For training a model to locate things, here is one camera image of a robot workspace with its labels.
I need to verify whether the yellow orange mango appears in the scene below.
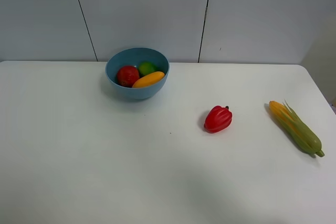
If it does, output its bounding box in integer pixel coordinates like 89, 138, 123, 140
132, 71, 165, 88

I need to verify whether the green lime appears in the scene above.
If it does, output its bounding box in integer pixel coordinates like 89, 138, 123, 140
138, 61, 157, 77

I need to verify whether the red tomato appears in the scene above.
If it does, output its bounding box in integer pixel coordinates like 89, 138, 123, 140
117, 66, 140, 88

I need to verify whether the blue plastic bowl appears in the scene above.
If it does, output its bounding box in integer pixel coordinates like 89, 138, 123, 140
105, 48, 170, 100

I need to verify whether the red bell pepper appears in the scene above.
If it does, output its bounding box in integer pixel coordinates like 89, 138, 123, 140
204, 105, 233, 133

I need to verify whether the corn cob with husk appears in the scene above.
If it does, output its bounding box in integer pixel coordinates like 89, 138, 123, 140
268, 101, 325, 157

